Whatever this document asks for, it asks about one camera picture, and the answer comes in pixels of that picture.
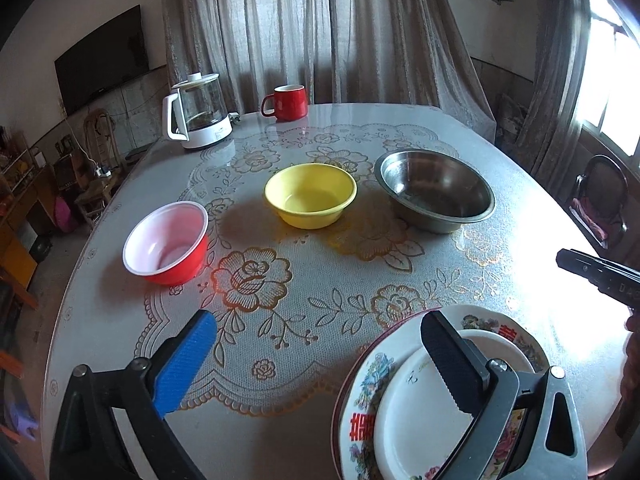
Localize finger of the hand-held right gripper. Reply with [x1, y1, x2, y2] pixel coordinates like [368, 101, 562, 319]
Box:
[556, 248, 640, 311]
[595, 256, 640, 280]

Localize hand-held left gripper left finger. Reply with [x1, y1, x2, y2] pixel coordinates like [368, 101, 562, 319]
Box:
[50, 310, 218, 480]

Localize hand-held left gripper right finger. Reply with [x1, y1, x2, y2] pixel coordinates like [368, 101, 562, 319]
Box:
[421, 310, 588, 480]

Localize white plate with rose print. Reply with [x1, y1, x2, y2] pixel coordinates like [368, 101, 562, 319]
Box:
[374, 329, 536, 480]

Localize oval plate with purple rim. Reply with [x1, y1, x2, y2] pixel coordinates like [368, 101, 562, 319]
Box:
[330, 306, 451, 480]

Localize white plate with red characters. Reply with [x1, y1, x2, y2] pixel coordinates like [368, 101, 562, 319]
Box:
[334, 304, 551, 480]

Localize red plastic bowl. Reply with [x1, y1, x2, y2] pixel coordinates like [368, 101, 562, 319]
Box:
[122, 201, 210, 286]

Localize stainless steel bowl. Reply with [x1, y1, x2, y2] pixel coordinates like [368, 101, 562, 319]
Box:
[374, 150, 496, 234]

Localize yellow bowl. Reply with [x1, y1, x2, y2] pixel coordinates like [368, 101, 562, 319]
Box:
[264, 163, 358, 230]

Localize person's right forearm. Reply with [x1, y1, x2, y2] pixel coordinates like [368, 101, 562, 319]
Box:
[617, 330, 640, 441]

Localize dark round-back chair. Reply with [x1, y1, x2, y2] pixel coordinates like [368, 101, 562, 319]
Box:
[567, 154, 630, 251]

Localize purple plastic stool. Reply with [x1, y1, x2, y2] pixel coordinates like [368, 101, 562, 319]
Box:
[5, 400, 38, 441]

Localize bright window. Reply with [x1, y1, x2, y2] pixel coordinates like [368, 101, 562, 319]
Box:
[575, 0, 640, 156]

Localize pink bag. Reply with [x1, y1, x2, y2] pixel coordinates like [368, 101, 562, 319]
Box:
[55, 195, 78, 233]

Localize narrow grey sheer curtain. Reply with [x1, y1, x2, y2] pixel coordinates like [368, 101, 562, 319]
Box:
[515, 0, 601, 196]

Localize light wooden chair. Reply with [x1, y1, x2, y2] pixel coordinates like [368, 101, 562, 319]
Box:
[75, 108, 126, 231]

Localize wooden desk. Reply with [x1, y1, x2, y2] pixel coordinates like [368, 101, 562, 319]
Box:
[0, 165, 56, 276]

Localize dark wooden bench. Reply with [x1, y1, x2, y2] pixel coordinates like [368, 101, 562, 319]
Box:
[124, 141, 156, 163]

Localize black floor speaker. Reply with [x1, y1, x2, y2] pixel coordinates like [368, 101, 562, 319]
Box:
[52, 152, 83, 196]

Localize white glass electric kettle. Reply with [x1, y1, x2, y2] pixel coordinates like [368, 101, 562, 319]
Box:
[161, 73, 235, 150]

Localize wooden desktop shelf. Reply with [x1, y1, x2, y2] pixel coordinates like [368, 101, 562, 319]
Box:
[0, 127, 36, 196]

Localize red mug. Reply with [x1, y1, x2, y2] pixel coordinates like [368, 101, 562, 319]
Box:
[260, 85, 307, 122]

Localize wide grey sheer curtain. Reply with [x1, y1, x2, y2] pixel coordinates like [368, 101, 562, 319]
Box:
[159, 0, 496, 146]

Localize white power cable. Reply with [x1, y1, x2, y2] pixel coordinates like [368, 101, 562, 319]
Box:
[62, 105, 101, 171]

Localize black wall television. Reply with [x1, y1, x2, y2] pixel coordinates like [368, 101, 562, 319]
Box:
[54, 5, 151, 116]

